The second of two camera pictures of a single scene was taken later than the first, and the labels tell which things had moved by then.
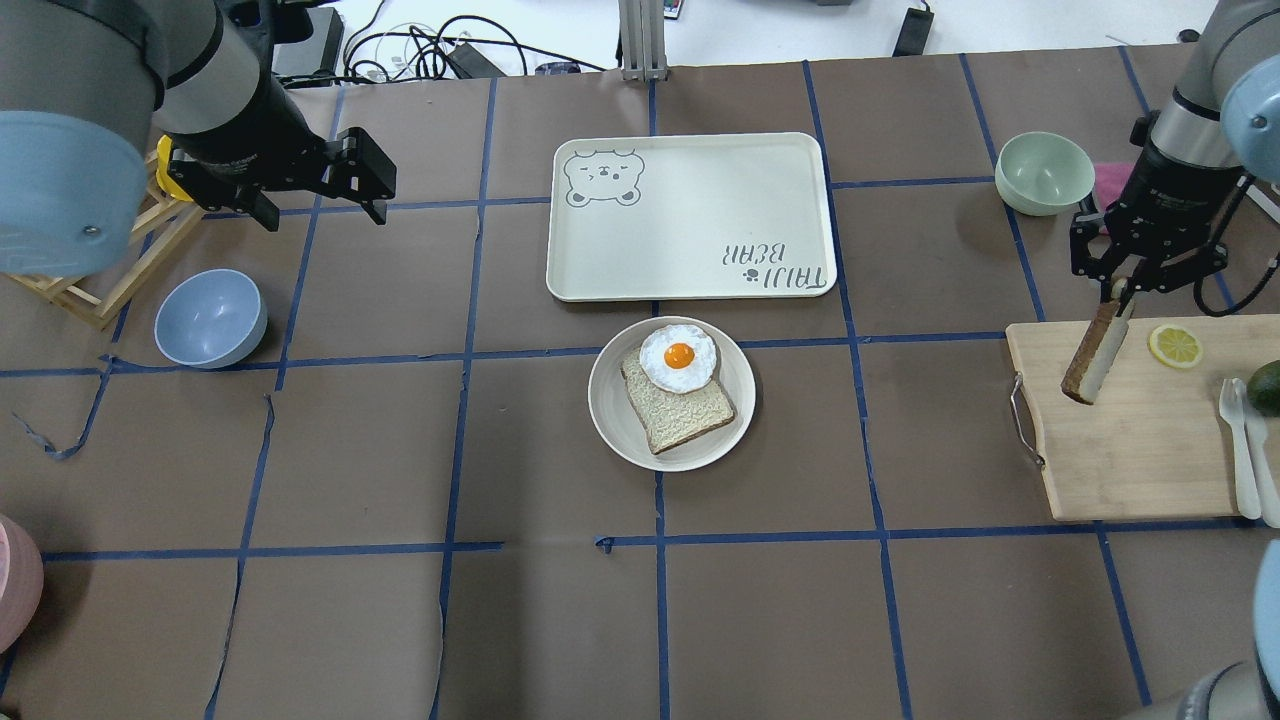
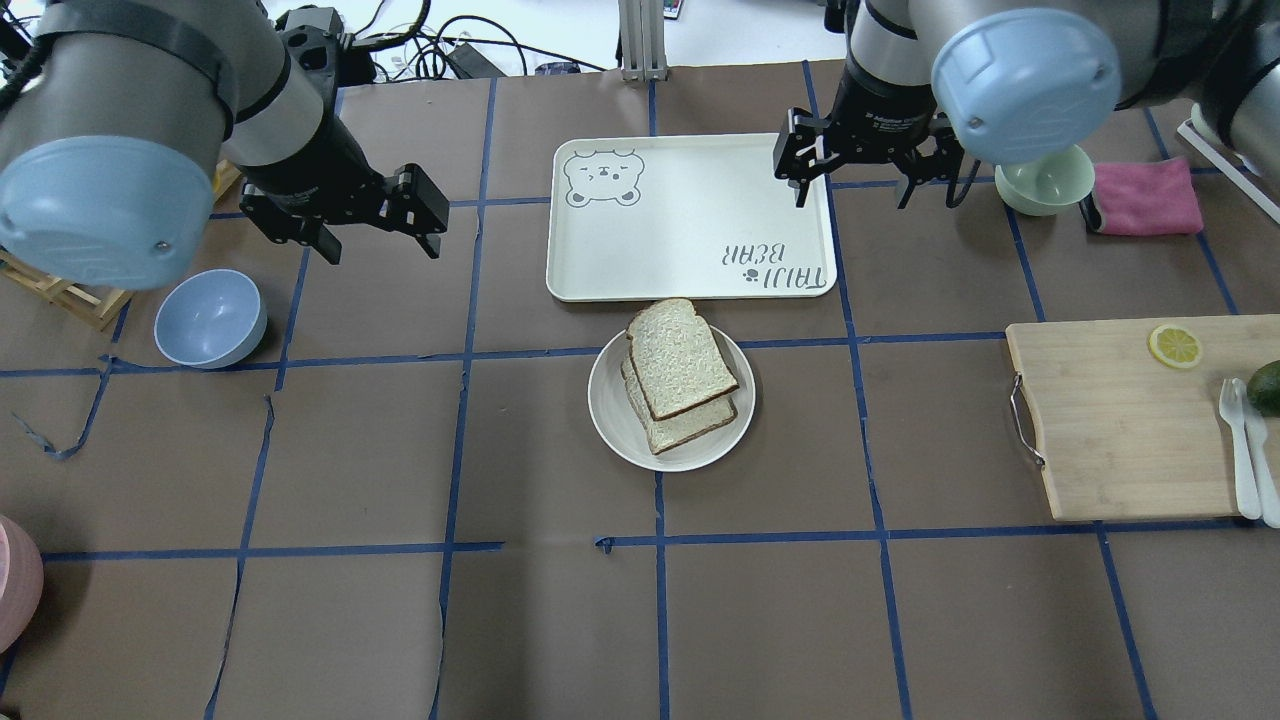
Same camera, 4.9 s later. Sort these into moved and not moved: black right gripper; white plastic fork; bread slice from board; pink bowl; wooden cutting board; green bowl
Moved: black right gripper; bread slice from board
Not moved: wooden cutting board; white plastic fork; green bowl; pink bowl
